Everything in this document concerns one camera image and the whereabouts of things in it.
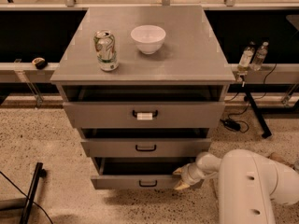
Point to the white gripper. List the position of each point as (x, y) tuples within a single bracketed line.
[(188, 174)]

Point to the grey drawer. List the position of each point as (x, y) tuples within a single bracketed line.
[(137, 173), (145, 147), (144, 114)]

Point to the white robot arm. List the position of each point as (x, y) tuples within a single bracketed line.
[(248, 184)]

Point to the grey drawer cabinet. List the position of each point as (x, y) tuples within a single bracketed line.
[(189, 67)]

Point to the tan sneaker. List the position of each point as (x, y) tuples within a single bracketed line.
[(275, 157)]

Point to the black stand leg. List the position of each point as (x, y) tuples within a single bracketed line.
[(266, 131)]

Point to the left clear plastic bottle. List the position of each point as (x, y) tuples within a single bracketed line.
[(246, 58)]

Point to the clear plastic bottle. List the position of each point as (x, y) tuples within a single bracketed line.
[(259, 57), (246, 58)]

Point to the white bowl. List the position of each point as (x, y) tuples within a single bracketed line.
[(148, 38)]

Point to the right clear plastic bottle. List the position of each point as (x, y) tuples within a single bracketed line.
[(259, 57)]

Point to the green white soda can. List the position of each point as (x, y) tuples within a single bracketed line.
[(104, 43)]

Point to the small black yellow object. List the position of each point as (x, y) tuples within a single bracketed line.
[(39, 63)]

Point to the black power adapter with cable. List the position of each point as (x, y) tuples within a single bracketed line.
[(232, 122)]

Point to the black frame bar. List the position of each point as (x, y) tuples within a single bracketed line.
[(29, 201)]

